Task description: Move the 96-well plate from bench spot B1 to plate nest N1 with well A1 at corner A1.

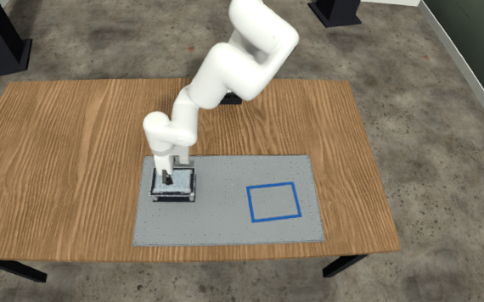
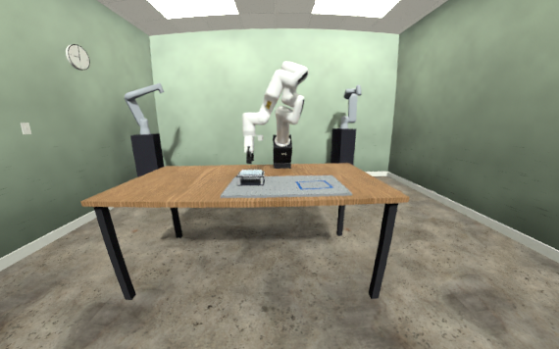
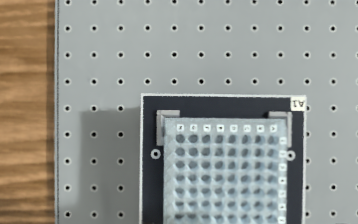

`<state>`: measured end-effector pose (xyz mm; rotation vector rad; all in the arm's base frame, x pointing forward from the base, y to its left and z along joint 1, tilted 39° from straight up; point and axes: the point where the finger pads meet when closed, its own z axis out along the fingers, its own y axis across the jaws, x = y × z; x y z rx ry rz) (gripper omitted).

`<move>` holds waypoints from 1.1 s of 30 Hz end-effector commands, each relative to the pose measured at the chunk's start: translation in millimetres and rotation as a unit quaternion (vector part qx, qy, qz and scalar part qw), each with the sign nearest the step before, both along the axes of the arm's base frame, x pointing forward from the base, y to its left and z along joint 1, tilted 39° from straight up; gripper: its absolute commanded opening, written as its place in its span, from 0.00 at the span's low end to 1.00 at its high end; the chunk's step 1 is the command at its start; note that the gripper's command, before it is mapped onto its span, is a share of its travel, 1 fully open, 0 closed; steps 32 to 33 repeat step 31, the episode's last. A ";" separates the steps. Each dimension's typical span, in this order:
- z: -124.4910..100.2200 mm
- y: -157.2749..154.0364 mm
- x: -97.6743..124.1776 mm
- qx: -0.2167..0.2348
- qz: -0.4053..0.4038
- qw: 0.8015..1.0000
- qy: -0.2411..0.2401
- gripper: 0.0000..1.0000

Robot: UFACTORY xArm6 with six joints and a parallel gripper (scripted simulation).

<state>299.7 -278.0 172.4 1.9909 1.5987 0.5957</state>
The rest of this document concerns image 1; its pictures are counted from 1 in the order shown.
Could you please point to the blue tape square outline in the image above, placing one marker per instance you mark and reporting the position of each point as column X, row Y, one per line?
column 273, row 218

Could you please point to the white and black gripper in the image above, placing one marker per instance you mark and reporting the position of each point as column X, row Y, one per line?
column 164, row 166

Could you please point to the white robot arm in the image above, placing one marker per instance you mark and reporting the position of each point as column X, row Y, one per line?
column 226, row 65

